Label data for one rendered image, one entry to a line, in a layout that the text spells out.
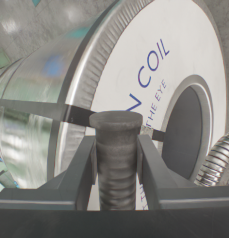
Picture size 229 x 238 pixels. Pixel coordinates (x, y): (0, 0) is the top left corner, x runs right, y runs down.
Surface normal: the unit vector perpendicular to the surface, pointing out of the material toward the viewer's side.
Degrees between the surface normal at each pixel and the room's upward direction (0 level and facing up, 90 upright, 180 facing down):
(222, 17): 0
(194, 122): 17
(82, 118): 89
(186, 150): 56
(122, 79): 90
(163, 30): 90
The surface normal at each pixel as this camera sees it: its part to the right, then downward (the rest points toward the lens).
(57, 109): -0.69, -0.20
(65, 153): 0.67, 0.11
